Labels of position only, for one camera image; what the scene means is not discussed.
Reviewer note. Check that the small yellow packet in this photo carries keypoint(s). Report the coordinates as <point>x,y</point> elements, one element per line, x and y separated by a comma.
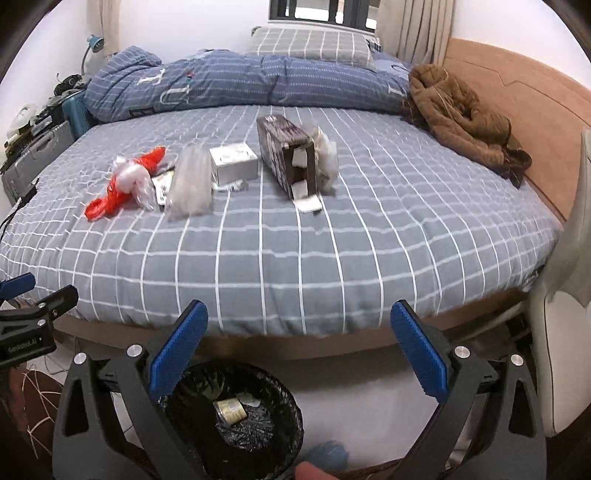
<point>231,410</point>

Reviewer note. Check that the blue desk lamp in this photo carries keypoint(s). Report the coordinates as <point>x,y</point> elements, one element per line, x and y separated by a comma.
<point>96,44</point>

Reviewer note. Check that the grey checked bed sheet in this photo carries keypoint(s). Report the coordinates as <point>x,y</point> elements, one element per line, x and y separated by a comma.
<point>323,258</point>

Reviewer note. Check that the grey checked pillow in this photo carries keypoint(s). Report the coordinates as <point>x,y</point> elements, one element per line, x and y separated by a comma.
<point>309,46</point>

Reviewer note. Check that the wooden bed frame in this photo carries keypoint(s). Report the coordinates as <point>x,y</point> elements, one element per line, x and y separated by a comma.
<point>323,348</point>

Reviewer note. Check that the blue striped quilt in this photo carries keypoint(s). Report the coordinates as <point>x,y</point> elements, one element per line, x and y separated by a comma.
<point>231,78</point>

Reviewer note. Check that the beige curtain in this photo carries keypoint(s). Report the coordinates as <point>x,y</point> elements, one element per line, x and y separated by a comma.
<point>415,27</point>
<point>104,23</point>

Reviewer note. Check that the blue slipper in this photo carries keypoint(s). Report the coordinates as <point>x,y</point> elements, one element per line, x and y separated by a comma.
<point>330,454</point>

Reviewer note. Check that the brown jacket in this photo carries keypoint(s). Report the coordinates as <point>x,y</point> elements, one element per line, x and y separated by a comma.
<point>461,115</point>

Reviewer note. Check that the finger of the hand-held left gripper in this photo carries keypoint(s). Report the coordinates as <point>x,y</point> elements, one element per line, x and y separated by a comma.
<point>55,300</point>
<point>16,285</point>

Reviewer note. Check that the grey hard case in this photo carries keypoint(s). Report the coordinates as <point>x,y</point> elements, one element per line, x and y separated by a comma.
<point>39,147</point>

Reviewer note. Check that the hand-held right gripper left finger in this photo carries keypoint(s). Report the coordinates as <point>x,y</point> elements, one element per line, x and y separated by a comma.
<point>178,350</point>

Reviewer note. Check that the clear plastic bag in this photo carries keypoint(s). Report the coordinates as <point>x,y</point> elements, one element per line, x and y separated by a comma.
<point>325,157</point>
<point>189,184</point>

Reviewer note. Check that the small white box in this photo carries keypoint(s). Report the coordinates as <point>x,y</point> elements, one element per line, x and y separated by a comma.
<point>233,166</point>

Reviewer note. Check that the white paper sachet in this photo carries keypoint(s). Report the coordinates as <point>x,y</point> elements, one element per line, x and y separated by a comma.
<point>308,204</point>

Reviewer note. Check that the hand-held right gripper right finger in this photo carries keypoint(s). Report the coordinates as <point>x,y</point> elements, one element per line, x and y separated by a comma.
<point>422,350</point>

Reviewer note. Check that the teal suitcase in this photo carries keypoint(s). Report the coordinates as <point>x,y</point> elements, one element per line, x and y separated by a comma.
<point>76,115</point>

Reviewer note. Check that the clear bubble wrap bag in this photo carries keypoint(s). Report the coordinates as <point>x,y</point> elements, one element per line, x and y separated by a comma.
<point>134,182</point>

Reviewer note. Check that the brown padded headboard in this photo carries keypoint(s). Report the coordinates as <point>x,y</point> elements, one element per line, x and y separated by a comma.
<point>531,92</point>

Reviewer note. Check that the white chair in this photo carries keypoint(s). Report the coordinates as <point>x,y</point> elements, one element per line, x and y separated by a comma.
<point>558,323</point>

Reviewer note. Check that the dark brown cardboard box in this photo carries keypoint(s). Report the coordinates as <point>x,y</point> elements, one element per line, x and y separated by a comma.
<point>277,147</point>

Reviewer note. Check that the dark framed window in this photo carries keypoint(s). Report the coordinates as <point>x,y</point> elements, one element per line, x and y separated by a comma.
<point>323,14</point>

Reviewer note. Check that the red plastic bag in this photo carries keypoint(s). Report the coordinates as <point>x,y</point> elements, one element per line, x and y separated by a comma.
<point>150,161</point>

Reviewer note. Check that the black lined trash bin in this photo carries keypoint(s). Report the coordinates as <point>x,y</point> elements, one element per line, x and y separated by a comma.
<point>240,429</point>

